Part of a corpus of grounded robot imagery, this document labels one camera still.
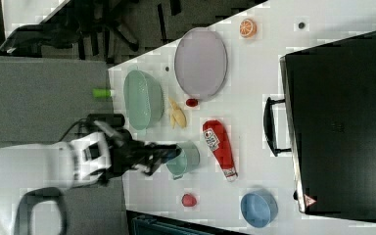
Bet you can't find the dark blue crate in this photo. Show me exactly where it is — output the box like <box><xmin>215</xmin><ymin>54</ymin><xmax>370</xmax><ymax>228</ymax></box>
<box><xmin>126</xmin><ymin>211</ymin><xmax>246</xmax><ymax>235</ymax></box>

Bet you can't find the black cylinder holder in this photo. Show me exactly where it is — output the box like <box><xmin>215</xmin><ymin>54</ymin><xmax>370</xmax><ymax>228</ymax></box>
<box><xmin>87</xmin><ymin>114</ymin><xmax>125</xmax><ymax>128</ymax></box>

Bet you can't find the small red tomato toy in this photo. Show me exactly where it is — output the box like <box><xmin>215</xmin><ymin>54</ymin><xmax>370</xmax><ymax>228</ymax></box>
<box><xmin>185</xmin><ymin>99</ymin><xmax>199</xmax><ymax>107</ymax></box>

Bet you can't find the green marker pen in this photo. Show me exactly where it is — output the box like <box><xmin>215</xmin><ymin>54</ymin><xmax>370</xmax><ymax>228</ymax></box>
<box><xmin>92</xmin><ymin>88</ymin><xmax>115</xmax><ymax>98</ymax></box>

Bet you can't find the black office chair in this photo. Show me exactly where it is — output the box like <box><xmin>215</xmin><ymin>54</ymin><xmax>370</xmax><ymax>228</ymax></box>
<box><xmin>0</xmin><ymin>0</ymin><xmax>184</xmax><ymax>62</ymax></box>

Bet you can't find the yellow banana toy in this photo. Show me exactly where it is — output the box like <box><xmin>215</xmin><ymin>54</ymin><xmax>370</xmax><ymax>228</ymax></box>
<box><xmin>168</xmin><ymin>98</ymin><xmax>187</xmax><ymax>128</ymax></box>

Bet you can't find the red ketchup bottle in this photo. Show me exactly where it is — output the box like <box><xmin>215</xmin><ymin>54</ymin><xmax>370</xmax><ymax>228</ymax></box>
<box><xmin>203</xmin><ymin>119</ymin><xmax>238</xmax><ymax>182</ymax></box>

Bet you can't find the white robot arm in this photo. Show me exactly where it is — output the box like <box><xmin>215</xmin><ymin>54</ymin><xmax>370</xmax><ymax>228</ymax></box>
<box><xmin>0</xmin><ymin>120</ymin><xmax>181</xmax><ymax>235</ymax></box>

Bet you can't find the green perforated colander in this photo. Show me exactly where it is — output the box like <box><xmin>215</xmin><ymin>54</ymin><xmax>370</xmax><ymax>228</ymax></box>
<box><xmin>123</xmin><ymin>70</ymin><xmax>164</xmax><ymax>130</ymax></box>

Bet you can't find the green mug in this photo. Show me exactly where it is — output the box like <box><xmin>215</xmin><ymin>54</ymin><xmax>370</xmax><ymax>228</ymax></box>
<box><xmin>166</xmin><ymin>141</ymin><xmax>200</xmax><ymax>180</ymax></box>

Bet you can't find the blue bowl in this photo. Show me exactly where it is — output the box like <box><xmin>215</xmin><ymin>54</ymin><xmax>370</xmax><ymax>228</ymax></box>
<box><xmin>240</xmin><ymin>189</ymin><xmax>278</xmax><ymax>228</ymax></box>

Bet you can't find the lilac oval plate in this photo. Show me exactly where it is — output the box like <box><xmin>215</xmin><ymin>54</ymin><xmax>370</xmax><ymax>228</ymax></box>
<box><xmin>174</xmin><ymin>27</ymin><xmax>228</xmax><ymax>101</ymax></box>

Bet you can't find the orange slice toy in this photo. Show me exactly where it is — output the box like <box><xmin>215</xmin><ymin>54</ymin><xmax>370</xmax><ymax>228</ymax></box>
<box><xmin>239</xmin><ymin>19</ymin><xmax>258</xmax><ymax>38</ymax></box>

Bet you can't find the red strawberry toy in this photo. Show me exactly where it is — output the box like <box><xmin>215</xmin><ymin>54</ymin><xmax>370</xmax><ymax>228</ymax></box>
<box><xmin>181</xmin><ymin>194</ymin><xmax>197</xmax><ymax>208</ymax></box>

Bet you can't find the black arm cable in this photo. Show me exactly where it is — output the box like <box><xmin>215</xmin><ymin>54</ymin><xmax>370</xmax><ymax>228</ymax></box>
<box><xmin>58</xmin><ymin>118</ymin><xmax>96</xmax><ymax>143</ymax></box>

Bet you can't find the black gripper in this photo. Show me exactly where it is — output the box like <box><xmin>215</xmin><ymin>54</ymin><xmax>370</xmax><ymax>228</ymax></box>
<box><xmin>94</xmin><ymin>120</ymin><xmax>182</xmax><ymax>181</ymax></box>

